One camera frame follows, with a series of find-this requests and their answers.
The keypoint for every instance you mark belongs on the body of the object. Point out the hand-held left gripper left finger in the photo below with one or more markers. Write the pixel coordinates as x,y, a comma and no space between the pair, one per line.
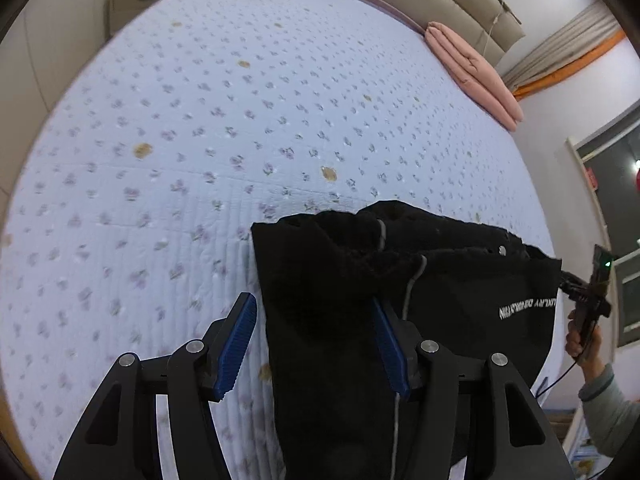
235,345

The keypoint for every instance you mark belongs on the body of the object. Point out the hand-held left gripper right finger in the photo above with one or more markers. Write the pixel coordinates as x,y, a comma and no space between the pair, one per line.
392,350

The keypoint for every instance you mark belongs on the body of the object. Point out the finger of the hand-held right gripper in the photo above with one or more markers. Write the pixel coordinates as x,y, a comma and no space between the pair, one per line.
574,286

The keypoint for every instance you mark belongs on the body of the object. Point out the black hooded jacket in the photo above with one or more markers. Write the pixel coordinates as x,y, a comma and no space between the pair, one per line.
325,335

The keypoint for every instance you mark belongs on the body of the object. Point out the person's right forearm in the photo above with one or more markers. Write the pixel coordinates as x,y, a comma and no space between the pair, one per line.
612,415

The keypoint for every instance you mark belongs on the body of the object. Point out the person's right hand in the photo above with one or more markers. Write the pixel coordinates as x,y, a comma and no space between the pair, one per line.
590,352

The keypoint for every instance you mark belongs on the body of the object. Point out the dark window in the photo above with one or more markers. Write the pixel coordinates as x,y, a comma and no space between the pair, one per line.
620,185

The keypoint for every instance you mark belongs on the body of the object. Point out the small red box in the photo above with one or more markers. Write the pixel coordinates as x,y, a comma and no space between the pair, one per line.
592,179

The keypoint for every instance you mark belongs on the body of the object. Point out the orange curtain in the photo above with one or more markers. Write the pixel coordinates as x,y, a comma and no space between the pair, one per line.
575,67

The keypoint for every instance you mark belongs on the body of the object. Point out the bed with floral sheet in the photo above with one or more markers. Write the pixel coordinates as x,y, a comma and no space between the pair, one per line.
200,135

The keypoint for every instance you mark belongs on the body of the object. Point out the beige curtain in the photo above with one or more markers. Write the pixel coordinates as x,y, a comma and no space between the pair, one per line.
560,45

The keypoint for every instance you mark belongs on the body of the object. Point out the folded pink blanket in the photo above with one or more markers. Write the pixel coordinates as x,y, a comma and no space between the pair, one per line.
480,75

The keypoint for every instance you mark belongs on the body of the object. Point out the beige nightstand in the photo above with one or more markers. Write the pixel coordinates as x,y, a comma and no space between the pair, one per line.
145,2

